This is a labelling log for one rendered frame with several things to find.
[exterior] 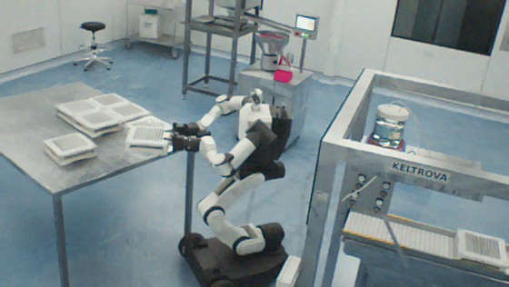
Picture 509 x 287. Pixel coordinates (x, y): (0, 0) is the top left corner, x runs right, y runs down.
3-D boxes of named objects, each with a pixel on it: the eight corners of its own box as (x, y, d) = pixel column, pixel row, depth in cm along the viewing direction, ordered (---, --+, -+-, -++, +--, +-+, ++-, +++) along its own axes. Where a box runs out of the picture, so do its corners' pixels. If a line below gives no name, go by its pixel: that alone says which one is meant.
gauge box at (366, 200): (344, 203, 251) (351, 169, 243) (347, 194, 260) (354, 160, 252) (387, 215, 245) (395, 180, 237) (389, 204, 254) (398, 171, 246)
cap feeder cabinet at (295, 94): (231, 140, 546) (236, 72, 514) (253, 123, 594) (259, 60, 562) (285, 155, 525) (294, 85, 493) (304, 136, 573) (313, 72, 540)
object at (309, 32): (287, 72, 532) (294, 13, 505) (291, 70, 540) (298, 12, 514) (308, 76, 524) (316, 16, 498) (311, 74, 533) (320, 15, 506)
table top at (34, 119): (-54, 113, 352) (-55, 109, 351) (80, 84, 431) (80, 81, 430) (53, 198, 269) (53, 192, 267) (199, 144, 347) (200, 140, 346)
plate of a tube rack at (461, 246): (456, 256, 246) (458, 252, 245) (456, 231, 268) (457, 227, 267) (507, 270, 240) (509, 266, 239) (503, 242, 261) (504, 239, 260)
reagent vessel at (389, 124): (368, 143, 242) (376, 107, 234) (373, 132, 255) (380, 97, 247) (400, 151, 238) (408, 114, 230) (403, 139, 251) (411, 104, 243)
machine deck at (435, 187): (350, 170, 243) (352, 163, 241) (362, 142, 276) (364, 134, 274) (482, 202, 227) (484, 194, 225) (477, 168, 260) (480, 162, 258)
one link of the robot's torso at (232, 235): (246, 231, 349) (209, 191, 321) (259, 247, 333) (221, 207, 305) (229, 245, 348) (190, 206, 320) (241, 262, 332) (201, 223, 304)
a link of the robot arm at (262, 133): (256, 153, 285) (273, 135, 288) (260, 152, 276) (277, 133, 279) (242, 138, 283) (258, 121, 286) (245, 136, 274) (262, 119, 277)
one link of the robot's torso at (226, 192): (204, 217, 327) (257, 169, 329) (214, 232, 313) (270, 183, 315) (190, 204, 317) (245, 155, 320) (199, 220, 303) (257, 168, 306)
